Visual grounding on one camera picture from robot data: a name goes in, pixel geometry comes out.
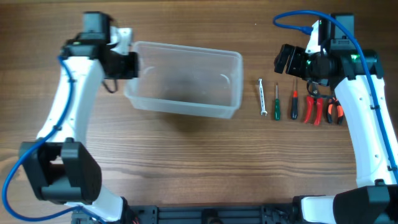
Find small silver wrench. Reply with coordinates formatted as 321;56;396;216
257;78;267;116

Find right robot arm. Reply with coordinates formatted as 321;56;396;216
274;12;397;223

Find orange black pliers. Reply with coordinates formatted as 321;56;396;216
326;97;344;125

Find left blue cable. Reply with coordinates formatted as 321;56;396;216
1;55;108;224

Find black red handled screwdriver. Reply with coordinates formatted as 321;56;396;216
290;79;298;120

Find red handled cutters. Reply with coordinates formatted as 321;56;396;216
303;82;323;126

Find clear plastic container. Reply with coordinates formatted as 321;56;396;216
124;41;244;119

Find green handled screwdriver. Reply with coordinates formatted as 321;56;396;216
274;83;280;121

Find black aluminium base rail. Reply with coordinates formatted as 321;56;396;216
72;203;299;224

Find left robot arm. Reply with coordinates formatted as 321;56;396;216
19;12;139;223

